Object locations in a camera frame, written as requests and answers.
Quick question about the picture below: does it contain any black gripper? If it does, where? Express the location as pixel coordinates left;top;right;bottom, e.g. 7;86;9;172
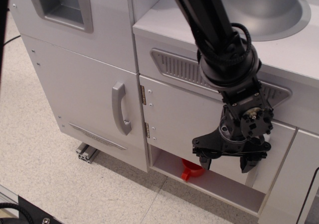
192;130;271;173

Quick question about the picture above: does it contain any white cabinet door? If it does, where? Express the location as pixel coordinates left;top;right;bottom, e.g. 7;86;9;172
140;76;295;193
258;130;319;224

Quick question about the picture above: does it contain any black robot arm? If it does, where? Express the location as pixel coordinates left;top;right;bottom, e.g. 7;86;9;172
175;0;274;173

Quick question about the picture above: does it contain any white toy kitchen cabinet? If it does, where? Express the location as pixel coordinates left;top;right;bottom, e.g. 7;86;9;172
133;0;319;224

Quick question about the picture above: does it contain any red toy cup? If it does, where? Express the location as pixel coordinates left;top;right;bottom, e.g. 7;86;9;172
181;159;205;182

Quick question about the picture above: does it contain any grey vent panel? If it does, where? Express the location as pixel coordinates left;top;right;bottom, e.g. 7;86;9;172
150;48;293;108

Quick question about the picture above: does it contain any silver fridge emblem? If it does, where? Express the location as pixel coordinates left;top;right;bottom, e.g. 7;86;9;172
69;122;127;150

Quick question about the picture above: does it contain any silver toy sink basin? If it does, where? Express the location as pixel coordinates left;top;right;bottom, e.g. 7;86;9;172
222;0;311;41

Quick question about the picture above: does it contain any white toy fridge unit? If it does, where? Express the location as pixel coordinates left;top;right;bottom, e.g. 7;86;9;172
9;0;148;171

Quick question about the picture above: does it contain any silver ice dispenser recess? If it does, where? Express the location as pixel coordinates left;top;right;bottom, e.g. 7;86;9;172
31;0;93;33

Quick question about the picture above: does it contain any silver fridge door handle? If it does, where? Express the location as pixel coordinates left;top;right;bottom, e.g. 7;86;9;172
112;82;132;135

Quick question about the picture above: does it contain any aluminium extrusion rail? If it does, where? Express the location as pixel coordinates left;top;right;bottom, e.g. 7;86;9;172
76;142;100;164

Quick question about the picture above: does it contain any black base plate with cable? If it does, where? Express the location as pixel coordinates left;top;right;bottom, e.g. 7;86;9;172
0;196;62;224

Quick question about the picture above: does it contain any black floor cable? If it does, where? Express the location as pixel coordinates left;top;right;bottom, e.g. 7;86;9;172
3;7;21;45

